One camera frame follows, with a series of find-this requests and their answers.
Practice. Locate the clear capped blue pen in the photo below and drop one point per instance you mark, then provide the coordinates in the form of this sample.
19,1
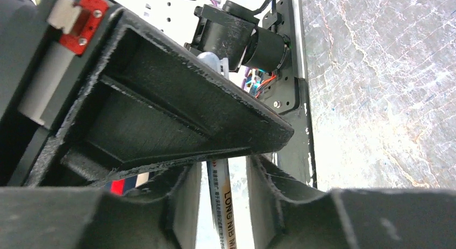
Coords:
221,202

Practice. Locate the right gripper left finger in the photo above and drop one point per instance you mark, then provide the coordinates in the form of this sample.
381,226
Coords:
161,213

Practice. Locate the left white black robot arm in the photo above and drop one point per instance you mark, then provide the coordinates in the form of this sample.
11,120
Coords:
229,33

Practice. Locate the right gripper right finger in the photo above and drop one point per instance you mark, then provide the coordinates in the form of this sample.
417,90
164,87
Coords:
286,213

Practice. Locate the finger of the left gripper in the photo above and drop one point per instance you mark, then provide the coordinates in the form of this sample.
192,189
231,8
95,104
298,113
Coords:
139,102

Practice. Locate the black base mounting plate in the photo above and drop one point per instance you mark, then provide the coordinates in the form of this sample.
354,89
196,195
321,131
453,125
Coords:
288,94

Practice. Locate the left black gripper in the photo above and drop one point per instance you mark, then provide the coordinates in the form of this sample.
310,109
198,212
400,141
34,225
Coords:
52,153

